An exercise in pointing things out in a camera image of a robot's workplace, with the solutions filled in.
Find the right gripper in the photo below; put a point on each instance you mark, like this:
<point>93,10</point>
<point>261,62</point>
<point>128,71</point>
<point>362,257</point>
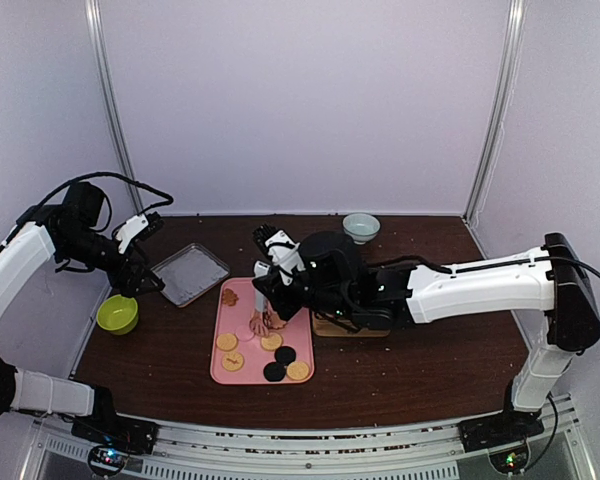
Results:
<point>273,292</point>

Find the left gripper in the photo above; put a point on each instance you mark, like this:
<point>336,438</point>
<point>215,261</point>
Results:
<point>127,286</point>

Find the silver metal tin lid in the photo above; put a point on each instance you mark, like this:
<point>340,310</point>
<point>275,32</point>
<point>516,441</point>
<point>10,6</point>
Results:
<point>190,273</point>

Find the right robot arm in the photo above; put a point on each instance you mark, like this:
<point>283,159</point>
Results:
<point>411,290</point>

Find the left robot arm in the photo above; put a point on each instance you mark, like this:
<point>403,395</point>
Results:
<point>63,228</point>

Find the green bowl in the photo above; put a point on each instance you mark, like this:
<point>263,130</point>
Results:
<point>118,315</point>

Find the gold cookie tin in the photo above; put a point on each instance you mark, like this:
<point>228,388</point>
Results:
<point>343,329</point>

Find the pink round cookie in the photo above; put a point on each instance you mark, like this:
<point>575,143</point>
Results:
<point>244,333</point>

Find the black sandwich cookie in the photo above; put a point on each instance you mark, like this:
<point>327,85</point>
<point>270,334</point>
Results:
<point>285,355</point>
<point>274,372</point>

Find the yellow round cookie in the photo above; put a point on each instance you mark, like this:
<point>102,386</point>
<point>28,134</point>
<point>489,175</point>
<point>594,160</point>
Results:
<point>298,371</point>

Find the pink tray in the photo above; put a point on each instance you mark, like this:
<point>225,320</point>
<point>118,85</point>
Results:
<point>241,363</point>

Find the pale blue ceramic bowl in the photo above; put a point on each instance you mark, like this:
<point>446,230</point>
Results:
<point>361,227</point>

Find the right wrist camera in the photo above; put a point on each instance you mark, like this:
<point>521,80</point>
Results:
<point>332,262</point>

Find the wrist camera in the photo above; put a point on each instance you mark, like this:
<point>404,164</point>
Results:
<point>84,201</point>
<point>332,262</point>

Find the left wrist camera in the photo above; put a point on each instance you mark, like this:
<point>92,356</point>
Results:
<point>84,201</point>

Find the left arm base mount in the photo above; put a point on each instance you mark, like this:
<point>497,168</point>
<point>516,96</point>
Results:
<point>126,434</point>

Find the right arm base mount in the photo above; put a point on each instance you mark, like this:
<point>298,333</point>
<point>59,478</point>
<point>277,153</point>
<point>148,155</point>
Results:
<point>498,429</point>

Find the aluminium corner post left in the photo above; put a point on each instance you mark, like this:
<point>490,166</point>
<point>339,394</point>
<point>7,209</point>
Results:
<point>96,33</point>

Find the aluminium corner post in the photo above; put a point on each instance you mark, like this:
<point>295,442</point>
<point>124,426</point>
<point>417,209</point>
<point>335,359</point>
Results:
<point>96,33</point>
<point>502,96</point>

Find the aluminium corner post right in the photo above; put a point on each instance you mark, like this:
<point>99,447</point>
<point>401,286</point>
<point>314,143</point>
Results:
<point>502,96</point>

